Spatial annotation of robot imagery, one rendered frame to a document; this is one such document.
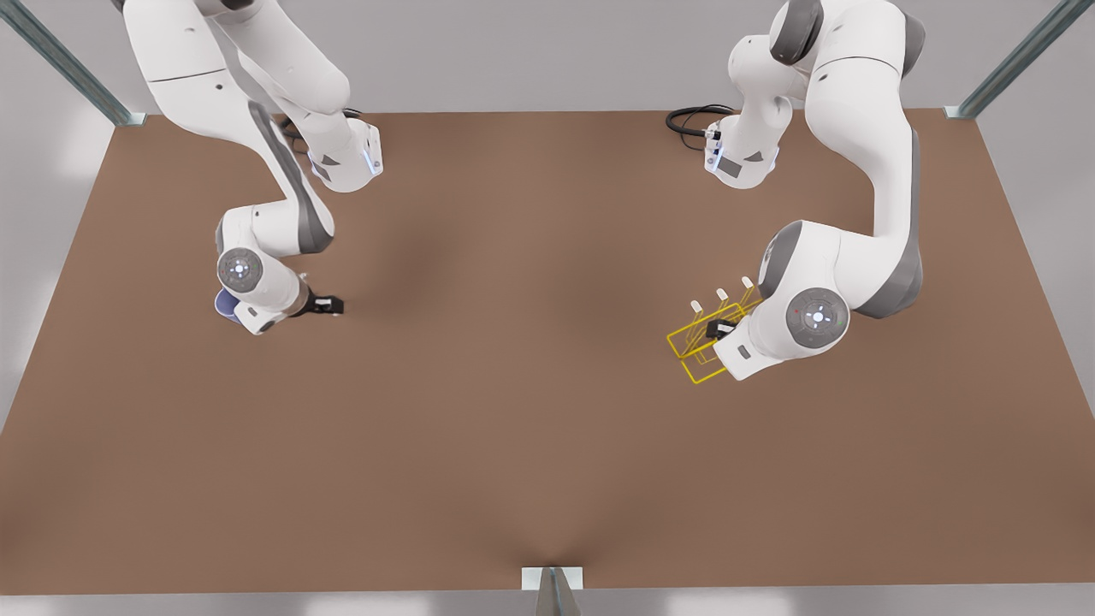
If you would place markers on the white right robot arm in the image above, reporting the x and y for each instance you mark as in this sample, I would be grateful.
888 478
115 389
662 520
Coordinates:
257 68

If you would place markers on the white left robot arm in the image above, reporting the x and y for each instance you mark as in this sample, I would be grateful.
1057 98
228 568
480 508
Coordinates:
864 128

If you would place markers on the silver frame post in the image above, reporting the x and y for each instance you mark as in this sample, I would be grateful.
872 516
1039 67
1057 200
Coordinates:
553 592
68 60
1009 64

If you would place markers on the blue cup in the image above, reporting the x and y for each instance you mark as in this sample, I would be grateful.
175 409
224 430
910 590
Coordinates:
225 305

